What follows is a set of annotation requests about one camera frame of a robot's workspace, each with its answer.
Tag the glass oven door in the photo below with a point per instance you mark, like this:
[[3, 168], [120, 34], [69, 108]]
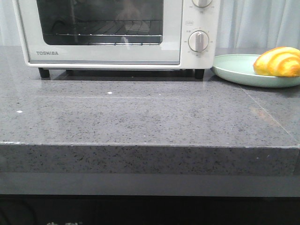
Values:
[[39, 52]]

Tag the yellow striped croissant bread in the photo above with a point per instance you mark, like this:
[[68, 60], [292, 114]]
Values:
[[280, 62]]

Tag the lower oven timer knob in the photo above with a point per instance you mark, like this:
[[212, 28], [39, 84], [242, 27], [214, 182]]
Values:
[[198, 41]]

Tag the upper oven temperature knob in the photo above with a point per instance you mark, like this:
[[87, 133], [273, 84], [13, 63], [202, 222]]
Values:
[[201, 3]]

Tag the white Toshiba toaster oven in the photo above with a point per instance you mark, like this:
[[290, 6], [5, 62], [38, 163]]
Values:
[[193, 19]]

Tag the light green round plate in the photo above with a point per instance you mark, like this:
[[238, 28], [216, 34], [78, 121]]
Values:
[[238, 68]]

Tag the dark cabinet under counter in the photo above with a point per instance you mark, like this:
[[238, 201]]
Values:
[[132, 199]]

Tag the metal wire oven rack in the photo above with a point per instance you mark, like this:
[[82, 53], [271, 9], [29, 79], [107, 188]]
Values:
[[104, 33]]

